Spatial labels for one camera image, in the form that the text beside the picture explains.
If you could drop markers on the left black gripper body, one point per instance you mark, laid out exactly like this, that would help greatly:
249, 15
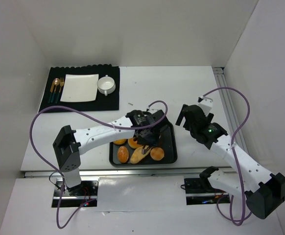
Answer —
146, 135

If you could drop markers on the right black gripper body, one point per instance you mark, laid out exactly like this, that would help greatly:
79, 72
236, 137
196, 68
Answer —
186, 115

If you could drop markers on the long tan bread loaf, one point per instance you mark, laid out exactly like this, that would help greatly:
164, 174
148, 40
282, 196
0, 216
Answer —
137, 156

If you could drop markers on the silver metal tongs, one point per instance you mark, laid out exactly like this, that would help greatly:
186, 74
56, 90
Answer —
146, 149

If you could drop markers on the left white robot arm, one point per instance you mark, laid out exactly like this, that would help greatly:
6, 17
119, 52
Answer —
70, 144

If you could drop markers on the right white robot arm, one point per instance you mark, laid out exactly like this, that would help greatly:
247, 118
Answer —
263, 190

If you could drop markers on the oval orange bread roll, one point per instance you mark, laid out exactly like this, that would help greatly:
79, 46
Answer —
123, 154

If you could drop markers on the black rectangular tray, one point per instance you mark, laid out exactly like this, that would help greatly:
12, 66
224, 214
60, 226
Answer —
167, 143

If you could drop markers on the round orange bun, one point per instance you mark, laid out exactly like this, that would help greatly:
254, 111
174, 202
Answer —
157, 153

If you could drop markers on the black cloth placemat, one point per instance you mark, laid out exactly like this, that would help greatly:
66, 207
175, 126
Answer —
101, 103

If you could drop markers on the white square plate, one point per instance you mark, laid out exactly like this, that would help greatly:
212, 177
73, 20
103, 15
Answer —
79, 88

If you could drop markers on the glazed ring donut right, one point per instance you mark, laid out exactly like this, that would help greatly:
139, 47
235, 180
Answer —
133, 143

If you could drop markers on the glazed ring donut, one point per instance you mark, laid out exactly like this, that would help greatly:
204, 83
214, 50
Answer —
120, 142
133, 143

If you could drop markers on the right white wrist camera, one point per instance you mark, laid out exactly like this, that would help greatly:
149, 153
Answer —
205, 104

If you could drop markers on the glazed ring donut left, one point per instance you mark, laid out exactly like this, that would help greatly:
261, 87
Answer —
120, 142

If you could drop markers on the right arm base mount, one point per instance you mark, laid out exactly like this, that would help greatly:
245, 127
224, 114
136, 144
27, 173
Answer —
196, 194

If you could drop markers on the white handled cup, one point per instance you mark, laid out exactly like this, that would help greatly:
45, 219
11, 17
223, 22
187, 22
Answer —
106, 85

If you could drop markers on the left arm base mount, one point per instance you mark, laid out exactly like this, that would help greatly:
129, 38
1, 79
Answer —
85, 194

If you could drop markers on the gold fork green handle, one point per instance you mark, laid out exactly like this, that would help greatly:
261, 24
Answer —
61, 86

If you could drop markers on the gold spoon green handle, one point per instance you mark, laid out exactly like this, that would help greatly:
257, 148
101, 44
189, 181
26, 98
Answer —
56, 83

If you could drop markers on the gold knife green handle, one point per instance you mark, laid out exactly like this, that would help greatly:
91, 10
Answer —
51, 89

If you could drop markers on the aluminium rail front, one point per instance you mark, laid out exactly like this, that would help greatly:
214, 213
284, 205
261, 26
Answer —
129, 172

